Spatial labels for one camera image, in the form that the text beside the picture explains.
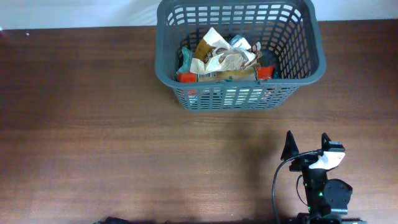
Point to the blue rectangular carton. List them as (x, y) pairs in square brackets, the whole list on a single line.
[(239, 41)]

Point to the grey plastic mesh basket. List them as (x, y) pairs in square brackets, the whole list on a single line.
[(287, 31)]

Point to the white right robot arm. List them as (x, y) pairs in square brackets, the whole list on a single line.
[(326, 199)]

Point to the mint green snack wrapper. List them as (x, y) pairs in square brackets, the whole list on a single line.
[(187, 61)]

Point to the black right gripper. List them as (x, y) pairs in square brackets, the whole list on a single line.
[(304, 163)]

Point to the beige Pantree snack bag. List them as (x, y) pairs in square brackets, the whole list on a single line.
[(253, 54)]

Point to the orange biscuit packet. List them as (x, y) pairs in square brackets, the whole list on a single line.
[(251, 74)]

